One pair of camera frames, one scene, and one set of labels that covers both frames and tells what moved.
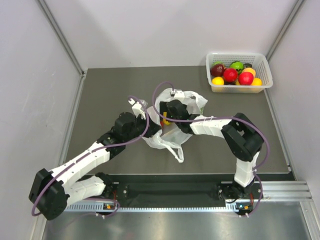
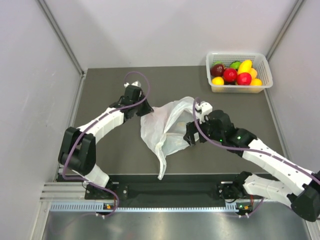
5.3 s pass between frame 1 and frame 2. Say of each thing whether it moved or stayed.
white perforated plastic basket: stayed
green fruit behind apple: stayed
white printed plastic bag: moved
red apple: stayed
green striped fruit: stayed
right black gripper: moved
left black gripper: moved
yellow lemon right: stayed
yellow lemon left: stayed
